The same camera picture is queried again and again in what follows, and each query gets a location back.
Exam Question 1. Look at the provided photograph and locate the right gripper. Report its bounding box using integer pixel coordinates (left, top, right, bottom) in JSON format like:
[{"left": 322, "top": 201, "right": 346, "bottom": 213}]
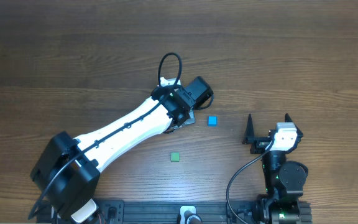
[{"left": 242, "top": 113, "right": 304, "bottom": 155}]

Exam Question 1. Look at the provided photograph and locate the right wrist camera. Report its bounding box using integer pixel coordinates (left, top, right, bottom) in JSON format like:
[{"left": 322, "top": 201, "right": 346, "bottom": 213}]
[{"left": 270, "top": 122, "right": 298, "bottom": 152}]

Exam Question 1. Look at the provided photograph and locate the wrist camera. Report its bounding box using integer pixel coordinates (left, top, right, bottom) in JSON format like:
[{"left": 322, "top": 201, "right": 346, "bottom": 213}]
[
  {"left": 270, "top": 122, "right": 298, "bottom": 152},
  {"left": 160, "top": 77, "right": 182, "bottom": 88}
]

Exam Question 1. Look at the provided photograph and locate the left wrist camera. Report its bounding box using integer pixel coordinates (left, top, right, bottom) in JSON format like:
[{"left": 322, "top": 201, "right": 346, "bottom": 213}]
[{"left": 160, "top": 77, "right": 182, "bottom": 88}]

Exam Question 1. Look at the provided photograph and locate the mounting rail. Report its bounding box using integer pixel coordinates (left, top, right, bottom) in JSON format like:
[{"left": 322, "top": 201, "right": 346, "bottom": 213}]
[{"left": 35, "top": 198, "right": 313, "bottom": 224}]

